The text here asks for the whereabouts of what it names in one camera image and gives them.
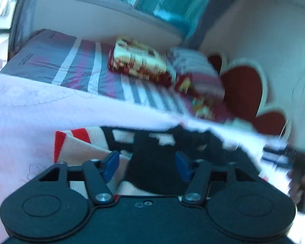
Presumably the folded printed blanket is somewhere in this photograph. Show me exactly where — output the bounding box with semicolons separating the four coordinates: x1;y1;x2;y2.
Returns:
107;39;177;87

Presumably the red scalloped headboard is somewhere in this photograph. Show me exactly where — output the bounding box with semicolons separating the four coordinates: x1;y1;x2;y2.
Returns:
207;54;291;136

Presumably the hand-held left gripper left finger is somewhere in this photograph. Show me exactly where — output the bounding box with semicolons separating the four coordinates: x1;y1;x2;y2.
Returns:
37;150;120;206

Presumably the striped knit sweater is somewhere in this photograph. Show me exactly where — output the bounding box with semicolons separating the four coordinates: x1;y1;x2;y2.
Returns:
53;124;295;200

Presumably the floral bed sheet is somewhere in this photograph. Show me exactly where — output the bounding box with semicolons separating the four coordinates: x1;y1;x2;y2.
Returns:
0;72;305;244

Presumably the grey curtain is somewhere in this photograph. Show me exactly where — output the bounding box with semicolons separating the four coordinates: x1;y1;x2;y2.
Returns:
184;0;220;50
8;0;42;60

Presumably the striped bed sheet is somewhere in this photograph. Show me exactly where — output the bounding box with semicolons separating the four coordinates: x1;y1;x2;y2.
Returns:
0;29;191;116

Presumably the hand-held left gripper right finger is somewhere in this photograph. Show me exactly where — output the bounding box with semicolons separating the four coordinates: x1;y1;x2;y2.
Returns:
175;151;261;206

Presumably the striped folded blanket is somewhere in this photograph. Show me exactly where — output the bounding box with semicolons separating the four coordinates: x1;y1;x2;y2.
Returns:
168;48;234;122

